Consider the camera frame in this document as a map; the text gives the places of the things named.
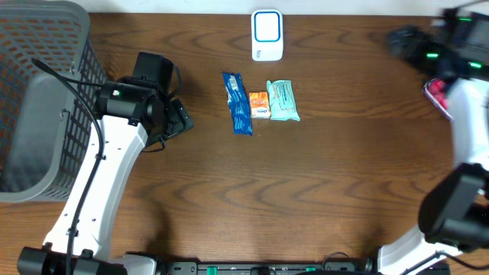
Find red purple snack packet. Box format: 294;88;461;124
422;79;452;121

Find blue snack bar wrapper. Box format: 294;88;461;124
222;73;253;136

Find orange tissue packet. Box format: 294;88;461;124
249;92;271;119

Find teal wet wipes packet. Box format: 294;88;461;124
267;80;300;121

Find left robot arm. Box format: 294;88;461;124
17;78;193;274

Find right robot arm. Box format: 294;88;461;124
369;7;488;274

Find grey plastic mesh basket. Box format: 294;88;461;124
1;1;106;202

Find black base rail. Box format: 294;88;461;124
156;260;452;275

